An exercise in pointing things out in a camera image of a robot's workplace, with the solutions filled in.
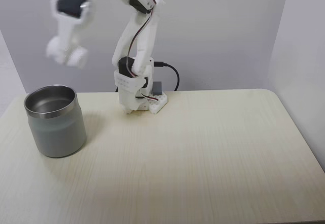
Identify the grey clamp block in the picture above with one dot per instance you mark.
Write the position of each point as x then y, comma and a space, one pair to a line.
158, 88

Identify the white gauze dressing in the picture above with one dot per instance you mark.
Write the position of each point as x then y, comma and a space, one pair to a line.
77, 57

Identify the grey steel cup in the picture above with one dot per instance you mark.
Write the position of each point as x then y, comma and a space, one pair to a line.
57, 130

